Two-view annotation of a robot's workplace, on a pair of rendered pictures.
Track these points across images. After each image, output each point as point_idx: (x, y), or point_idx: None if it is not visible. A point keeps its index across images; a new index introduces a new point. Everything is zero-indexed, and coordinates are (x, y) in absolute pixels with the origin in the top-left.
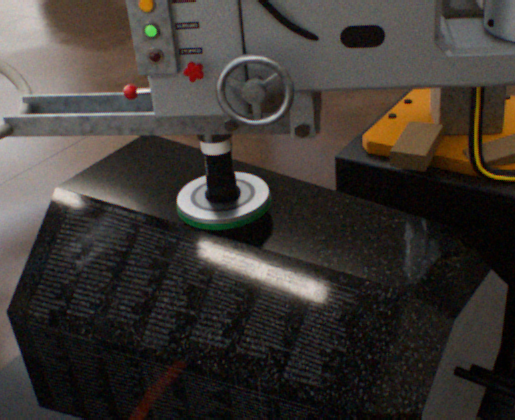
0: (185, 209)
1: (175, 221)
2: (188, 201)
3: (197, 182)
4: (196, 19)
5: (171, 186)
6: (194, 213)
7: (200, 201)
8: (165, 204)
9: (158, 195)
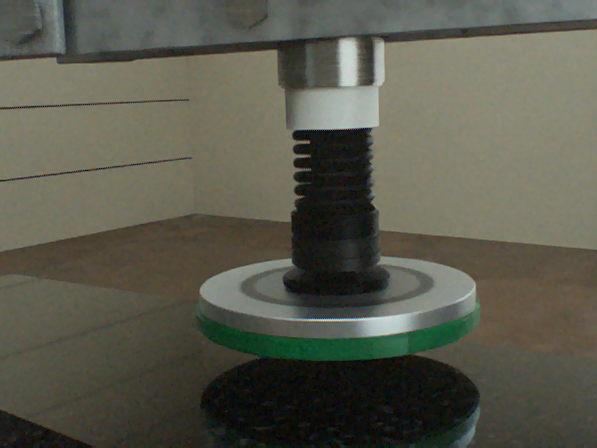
0: (432, 264)
1: (484, 344)
2: (433, 273)
3: (429, 301)
4: None
5: (584, 426)
6: (403, 260)
7: (397, 273)
8: (553, 377)
9: None
